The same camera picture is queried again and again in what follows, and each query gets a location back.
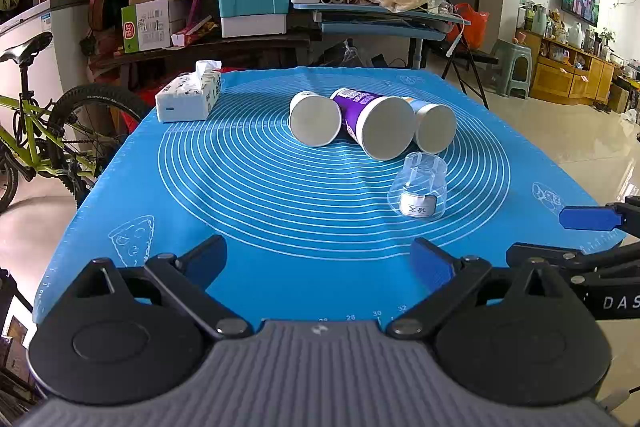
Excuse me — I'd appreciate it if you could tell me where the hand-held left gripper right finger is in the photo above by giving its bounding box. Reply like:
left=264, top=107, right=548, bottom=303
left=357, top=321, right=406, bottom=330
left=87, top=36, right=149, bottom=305
left=387, top=237, right=574, bottom=341

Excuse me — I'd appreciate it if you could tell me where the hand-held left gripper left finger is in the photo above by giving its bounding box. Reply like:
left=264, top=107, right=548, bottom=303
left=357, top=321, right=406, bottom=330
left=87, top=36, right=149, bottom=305
left=75, top=234, right=253, bottom=341

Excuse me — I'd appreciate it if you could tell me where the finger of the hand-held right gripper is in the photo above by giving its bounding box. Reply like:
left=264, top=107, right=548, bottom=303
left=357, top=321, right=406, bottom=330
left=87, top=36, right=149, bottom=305
left=506, top=239, right=640, bottom=286
left=558, top=202, right=640, bottom=239

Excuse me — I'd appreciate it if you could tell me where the white paper cup orange print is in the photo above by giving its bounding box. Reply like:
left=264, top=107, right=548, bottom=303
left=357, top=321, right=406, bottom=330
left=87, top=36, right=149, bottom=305
left=407, top=98, right=457, bottom=154

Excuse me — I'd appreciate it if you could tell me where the purple paper cup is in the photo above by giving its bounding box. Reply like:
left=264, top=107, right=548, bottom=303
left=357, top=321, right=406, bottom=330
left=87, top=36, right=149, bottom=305
left=329, top=88, right=417, bottom=161

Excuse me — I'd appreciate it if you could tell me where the plain white paper cup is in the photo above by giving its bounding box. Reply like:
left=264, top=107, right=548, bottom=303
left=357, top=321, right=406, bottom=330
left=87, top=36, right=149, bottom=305
left=288, top=91, right=343, bottom=148

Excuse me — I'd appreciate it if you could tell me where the clear plastic cup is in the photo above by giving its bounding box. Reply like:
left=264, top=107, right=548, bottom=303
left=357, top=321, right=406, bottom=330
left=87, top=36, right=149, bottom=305
left=388, top=151, right=448, bottom=222

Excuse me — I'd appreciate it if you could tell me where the blue silicone baking mat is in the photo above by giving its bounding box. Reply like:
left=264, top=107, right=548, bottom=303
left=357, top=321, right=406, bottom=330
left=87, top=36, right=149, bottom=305
left=32, top=66, right=628, bottom=329

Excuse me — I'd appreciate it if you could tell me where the wooden cabinet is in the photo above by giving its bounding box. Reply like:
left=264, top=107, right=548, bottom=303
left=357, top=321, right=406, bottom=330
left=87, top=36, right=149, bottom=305
left=515, top=29, right=621, bottom=108

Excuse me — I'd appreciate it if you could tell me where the white tissue pack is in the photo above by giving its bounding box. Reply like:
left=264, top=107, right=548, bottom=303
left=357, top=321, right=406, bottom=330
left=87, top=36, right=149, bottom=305
left=155, top=60, right=222, bottom=123

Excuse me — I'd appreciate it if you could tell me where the green plastic stool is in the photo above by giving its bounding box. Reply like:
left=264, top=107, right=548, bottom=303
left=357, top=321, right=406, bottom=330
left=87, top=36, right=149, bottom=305
left=487, top=39, right=534, bottom=100

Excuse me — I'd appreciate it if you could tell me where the black folding stand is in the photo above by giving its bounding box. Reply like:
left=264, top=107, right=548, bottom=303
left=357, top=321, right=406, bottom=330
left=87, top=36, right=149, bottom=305
left=440, top=41, right=501, bottom=110

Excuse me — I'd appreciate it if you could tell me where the dark wooden table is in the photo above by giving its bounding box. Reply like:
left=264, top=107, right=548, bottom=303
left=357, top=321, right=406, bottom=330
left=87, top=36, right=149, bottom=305
left=90, top=34, right=311, bottom=84

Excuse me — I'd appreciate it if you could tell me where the green bicycle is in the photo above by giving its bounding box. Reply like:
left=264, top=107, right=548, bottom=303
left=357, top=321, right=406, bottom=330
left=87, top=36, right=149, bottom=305
left=0, top=32, right=153, bottom=214

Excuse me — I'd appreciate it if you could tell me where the orange plastic bag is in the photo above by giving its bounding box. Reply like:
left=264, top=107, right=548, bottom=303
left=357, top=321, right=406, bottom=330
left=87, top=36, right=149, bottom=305
left=446, top=3, right=490, bottom=50

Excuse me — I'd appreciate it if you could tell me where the white foam box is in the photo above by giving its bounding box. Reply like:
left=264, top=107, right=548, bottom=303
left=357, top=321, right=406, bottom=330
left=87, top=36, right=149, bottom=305
left=220, top=13, right=288, bottom=39

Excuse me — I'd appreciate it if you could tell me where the white and green carton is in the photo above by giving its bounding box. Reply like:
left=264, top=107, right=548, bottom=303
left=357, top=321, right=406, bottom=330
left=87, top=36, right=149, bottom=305
left=121, top=0, right=191, bottom=53

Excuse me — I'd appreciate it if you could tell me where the blue adjustable desk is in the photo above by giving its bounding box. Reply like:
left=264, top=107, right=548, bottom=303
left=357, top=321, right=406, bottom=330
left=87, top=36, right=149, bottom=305
left=292, top=2, right=471, bottom=70

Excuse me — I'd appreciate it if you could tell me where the white refrigerator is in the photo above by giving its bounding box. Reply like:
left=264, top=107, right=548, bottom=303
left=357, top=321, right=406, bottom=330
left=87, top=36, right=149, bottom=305
left=0, top=0, right=92, bottom=118

